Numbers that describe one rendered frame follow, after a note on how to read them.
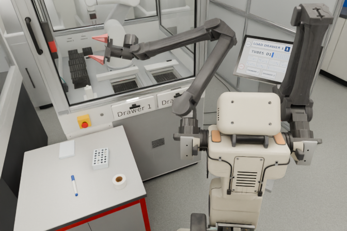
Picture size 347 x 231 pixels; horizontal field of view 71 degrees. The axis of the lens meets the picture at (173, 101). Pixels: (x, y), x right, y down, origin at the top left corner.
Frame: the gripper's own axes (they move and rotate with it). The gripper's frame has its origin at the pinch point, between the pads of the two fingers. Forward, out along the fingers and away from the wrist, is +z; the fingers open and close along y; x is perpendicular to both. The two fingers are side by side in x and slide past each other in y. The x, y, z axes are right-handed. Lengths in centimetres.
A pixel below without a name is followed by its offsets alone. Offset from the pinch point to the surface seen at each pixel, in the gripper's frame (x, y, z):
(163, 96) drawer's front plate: 45, 6, -46
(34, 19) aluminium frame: 3.4, -10.2, 28.5
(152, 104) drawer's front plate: 49, 12, -39
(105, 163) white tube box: 31, 54, -14
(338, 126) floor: 100, -7, -256
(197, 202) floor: 89, 80, -92
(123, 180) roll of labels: 20, 62, -25
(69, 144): 52, 45, 9
